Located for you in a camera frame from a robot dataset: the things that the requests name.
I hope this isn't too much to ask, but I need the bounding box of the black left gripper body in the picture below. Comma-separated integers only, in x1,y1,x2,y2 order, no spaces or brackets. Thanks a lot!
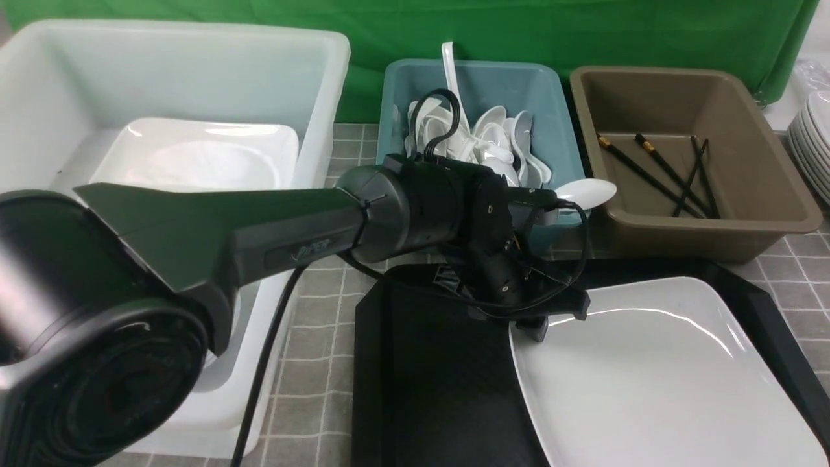
441,240,592,342

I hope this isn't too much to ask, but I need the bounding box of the large white rice plate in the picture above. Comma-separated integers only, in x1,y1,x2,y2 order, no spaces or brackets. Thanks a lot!
510,277,828,466

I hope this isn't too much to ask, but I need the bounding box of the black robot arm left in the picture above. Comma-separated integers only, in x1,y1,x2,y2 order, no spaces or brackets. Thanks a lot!
2,154,589,466

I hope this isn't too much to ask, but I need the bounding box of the white square plate in tub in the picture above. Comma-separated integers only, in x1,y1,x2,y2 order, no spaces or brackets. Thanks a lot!
91,118,300,192

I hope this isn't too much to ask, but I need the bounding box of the black serving tray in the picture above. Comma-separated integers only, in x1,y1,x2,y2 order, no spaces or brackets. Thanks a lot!
351,258,828,466

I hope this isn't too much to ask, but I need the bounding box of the white spoon on bin rim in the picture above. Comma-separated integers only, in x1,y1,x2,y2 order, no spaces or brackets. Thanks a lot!
554,178,617,210

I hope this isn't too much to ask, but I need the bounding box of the pile of white spoons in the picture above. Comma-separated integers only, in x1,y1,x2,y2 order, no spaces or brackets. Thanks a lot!
404,97,552,188

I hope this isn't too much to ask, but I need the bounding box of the teal plastic bin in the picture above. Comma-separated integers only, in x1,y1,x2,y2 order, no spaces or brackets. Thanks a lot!
375,59,585,189

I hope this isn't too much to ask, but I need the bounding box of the brown plastic bin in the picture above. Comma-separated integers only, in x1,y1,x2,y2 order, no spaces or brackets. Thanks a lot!
570,66,824,263

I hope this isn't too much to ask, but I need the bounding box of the grey checked tablecloth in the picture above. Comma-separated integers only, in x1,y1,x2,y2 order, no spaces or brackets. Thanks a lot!
97,123,830,467

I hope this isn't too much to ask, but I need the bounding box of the upright white spoon in bin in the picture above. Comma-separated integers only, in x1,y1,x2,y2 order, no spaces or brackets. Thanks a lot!
441,42,469,132

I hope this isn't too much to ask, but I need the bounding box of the stack of white plates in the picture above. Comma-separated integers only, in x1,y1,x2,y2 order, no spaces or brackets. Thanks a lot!
788,90,829,205

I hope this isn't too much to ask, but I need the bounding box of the green backdrop cloth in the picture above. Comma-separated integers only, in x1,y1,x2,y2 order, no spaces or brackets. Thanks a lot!
2,1,818,123

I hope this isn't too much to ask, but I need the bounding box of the large white plastic tub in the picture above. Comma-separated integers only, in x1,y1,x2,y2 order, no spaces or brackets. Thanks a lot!
2,20,350,454

